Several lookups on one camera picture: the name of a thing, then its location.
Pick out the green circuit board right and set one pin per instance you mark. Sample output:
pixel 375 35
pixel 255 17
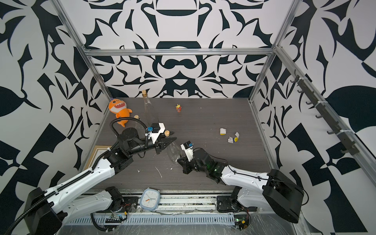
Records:
pixel 242 222

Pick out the light blue alarm clock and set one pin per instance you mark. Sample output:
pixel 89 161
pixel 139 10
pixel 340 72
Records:
pixel 150 199

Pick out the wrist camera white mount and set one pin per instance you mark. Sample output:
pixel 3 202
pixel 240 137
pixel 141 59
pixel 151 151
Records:
pixel 154 131
pixel 187 147

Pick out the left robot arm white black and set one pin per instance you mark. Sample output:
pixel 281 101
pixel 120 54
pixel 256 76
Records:
pixel 47 211

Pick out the orange shark plush toy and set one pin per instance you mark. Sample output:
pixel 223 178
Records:
pixel 119 108

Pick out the clear glass bottle with cork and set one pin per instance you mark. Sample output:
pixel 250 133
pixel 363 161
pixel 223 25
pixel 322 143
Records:
pixel 151 114

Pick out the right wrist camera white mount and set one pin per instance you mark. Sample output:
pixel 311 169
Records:
pixel 187 147

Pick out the circuit board with wires left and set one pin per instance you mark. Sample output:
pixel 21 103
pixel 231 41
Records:
pixel 117 218

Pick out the tall clear bottle yellow label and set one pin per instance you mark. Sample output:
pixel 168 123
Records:
pixel 173 150

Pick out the wooden picture frame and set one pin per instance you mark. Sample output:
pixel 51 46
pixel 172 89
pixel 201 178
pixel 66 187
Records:
pixel 97 151

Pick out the white slotted cable duct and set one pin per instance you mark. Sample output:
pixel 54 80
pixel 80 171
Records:
pixel 174 219

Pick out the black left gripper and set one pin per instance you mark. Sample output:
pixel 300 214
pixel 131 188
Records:
pixel 161 144

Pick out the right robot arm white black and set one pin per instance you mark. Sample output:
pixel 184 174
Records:
pixel 271 190

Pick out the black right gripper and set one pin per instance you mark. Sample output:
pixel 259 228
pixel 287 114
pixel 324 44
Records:
pixel 184 164

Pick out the small red yellow toy figure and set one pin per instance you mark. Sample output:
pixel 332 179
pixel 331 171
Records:
pixel 178 108

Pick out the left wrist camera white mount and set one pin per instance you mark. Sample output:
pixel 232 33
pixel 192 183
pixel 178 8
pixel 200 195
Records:
pixel 154 131

